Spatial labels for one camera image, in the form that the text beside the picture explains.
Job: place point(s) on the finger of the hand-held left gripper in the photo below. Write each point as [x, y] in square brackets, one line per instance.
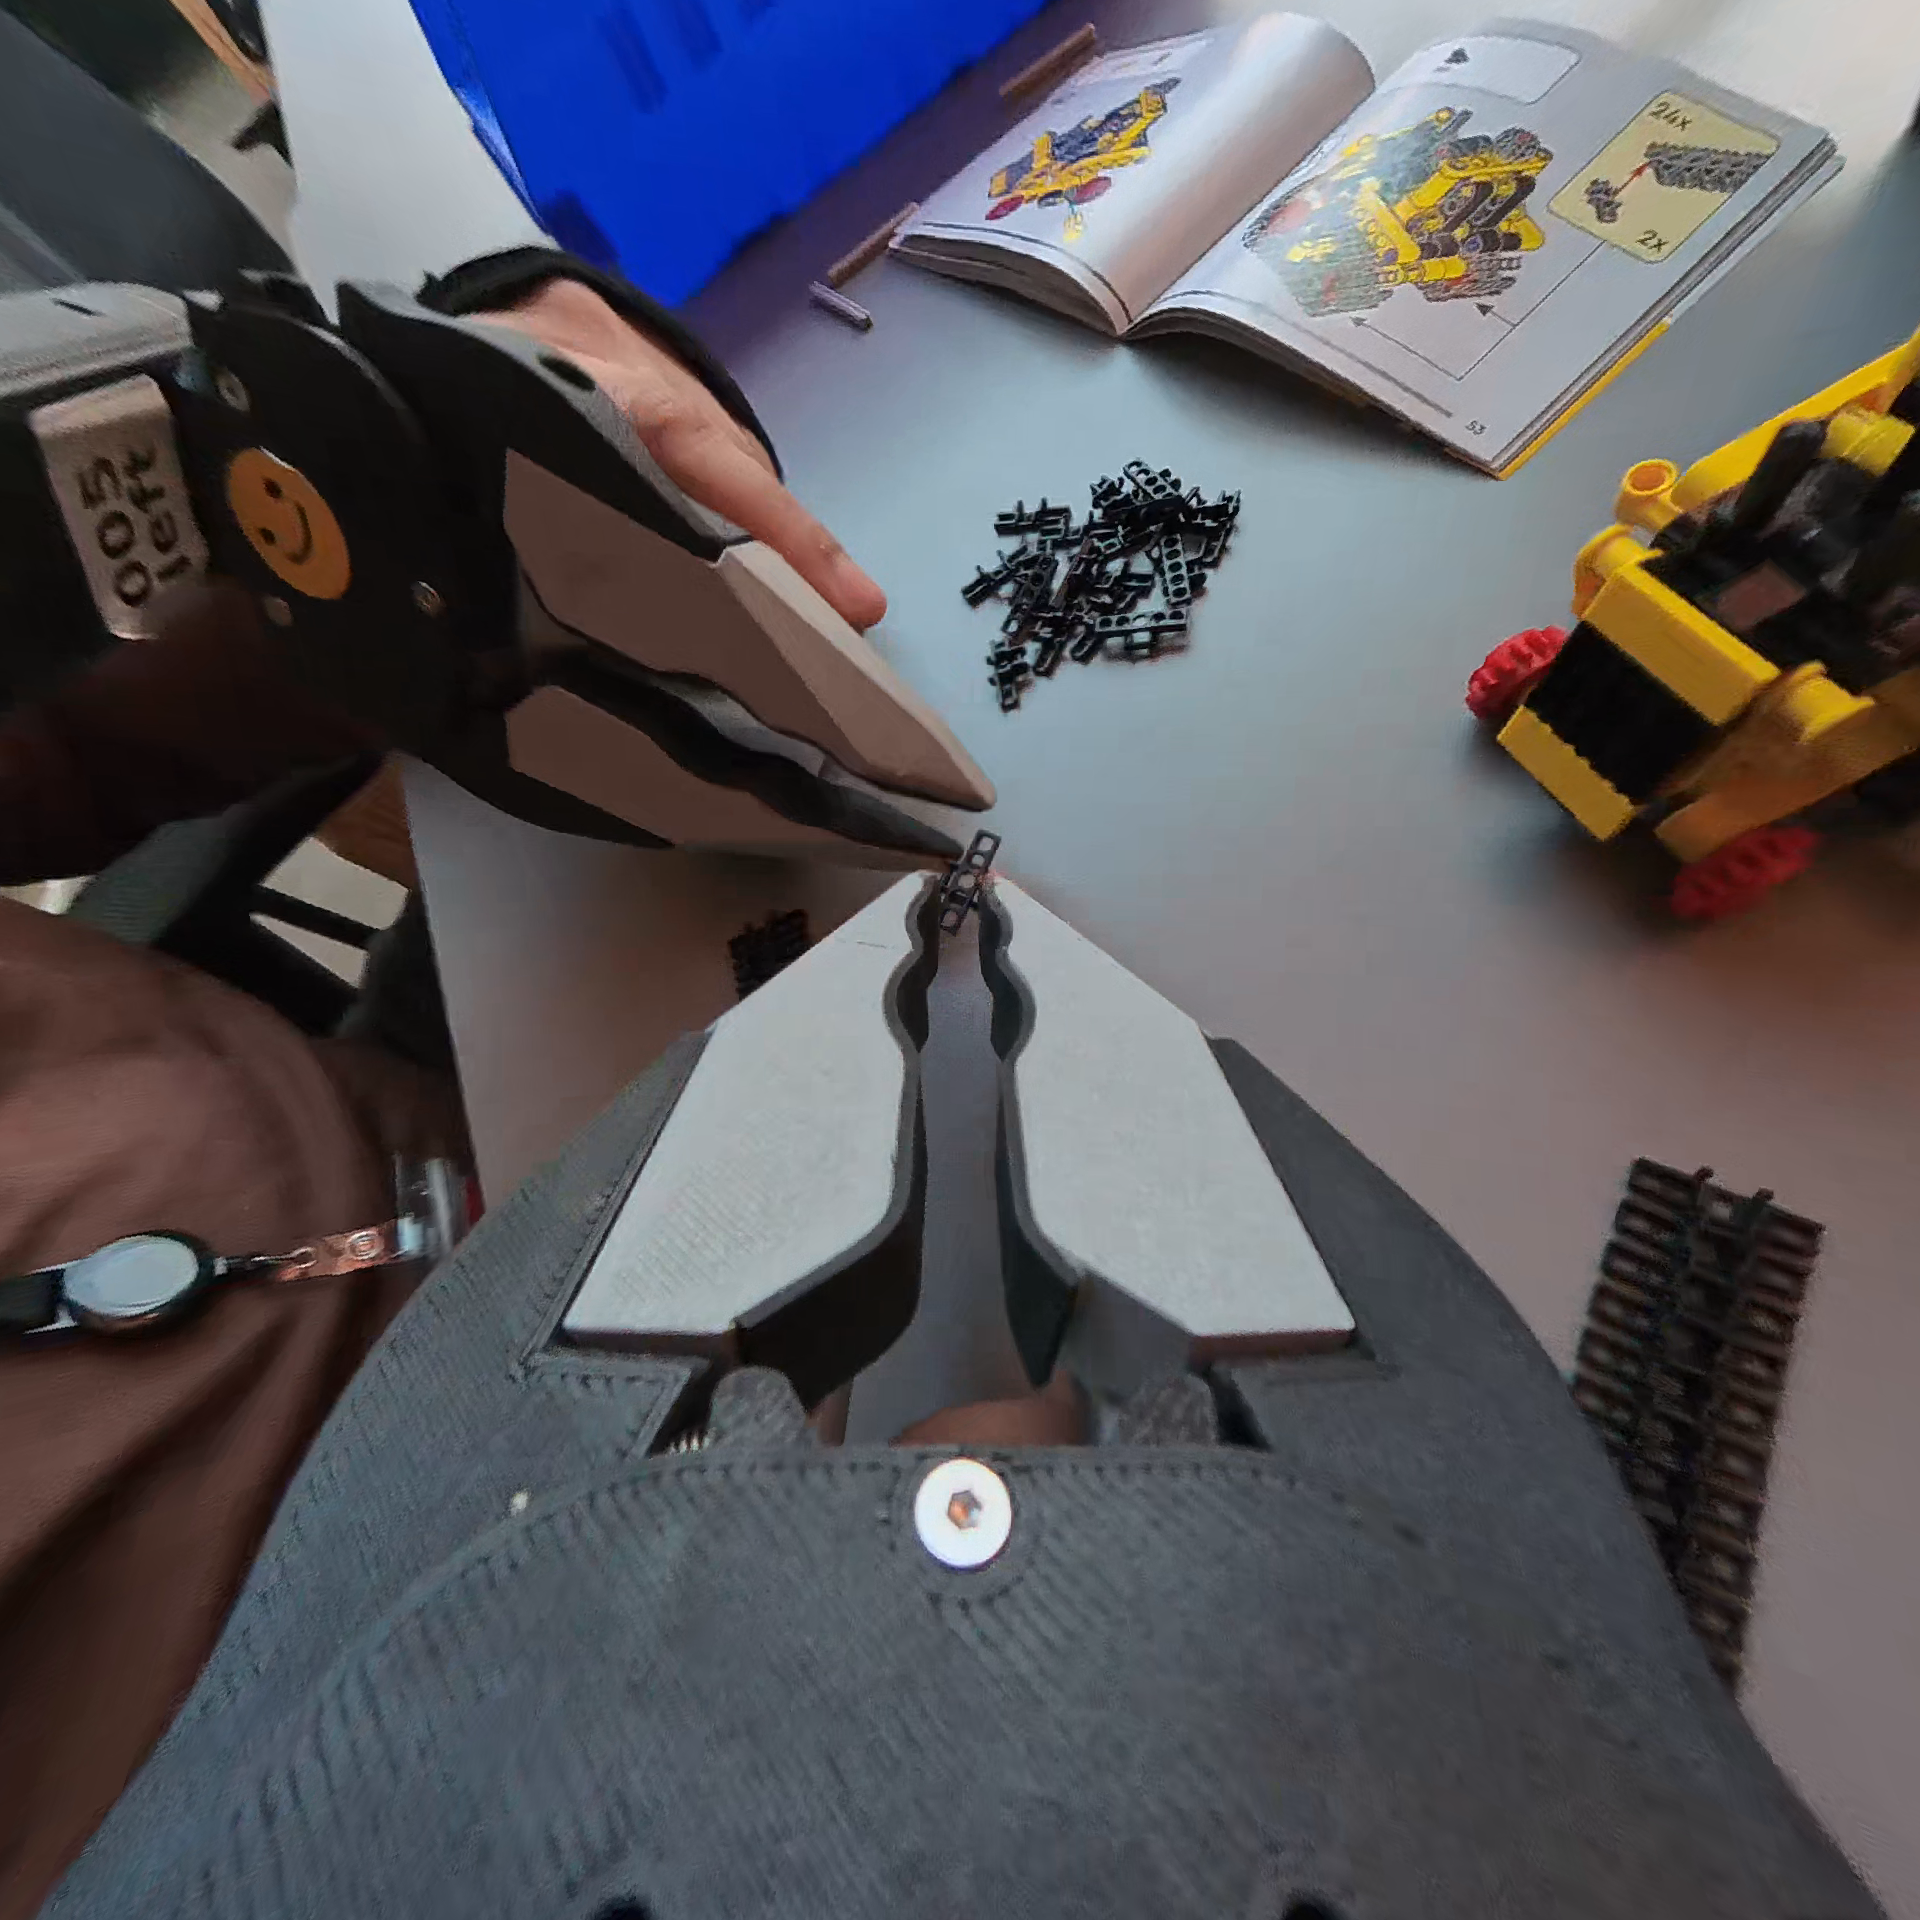
[644, 773]
[751, 644]

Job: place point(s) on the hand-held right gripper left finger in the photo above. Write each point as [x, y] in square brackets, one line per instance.
[751, 1171]

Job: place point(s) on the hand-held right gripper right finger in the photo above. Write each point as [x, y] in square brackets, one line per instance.
[1171, 1171]

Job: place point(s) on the small black lego track link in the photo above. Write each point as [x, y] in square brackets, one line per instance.
[969, 882]

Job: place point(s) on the person's left forearm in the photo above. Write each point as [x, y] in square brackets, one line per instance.
[511, 278]

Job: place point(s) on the short black lego track segment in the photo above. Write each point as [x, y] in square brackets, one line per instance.
[769, 955]

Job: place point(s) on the short grey lego axle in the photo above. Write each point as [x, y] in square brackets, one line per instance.
[841, 305]

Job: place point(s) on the pile of black lego links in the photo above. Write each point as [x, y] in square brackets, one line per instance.
[1110, 578]

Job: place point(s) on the brown lego axle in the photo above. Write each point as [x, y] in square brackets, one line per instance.
[1051, 60]
[871, 245]

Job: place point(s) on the long black lego track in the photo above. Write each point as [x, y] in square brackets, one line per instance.
[1694, 1380]

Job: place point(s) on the open lego instruction booklet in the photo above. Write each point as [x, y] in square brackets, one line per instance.
[1320, 210]

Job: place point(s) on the yellow black lego vehicle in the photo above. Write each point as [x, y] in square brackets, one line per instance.
[1741, 644]

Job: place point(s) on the person's left hand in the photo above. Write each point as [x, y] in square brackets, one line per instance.
[704, 434]

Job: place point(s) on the dark chair back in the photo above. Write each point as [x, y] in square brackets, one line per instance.
[105, 165]

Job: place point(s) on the metal badge clip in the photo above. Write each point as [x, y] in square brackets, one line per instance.
[375, 1230]

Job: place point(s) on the black office chair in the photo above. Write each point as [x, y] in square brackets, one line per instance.
[284, 914]

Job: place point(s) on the blue plastic bin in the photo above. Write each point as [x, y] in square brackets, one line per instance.
[674, 105]

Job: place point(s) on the person's brown clothed body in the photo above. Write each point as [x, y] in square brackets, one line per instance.
[151, 1081]

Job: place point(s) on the black retractable badge reel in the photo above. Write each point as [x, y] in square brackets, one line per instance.
[135, 1281]

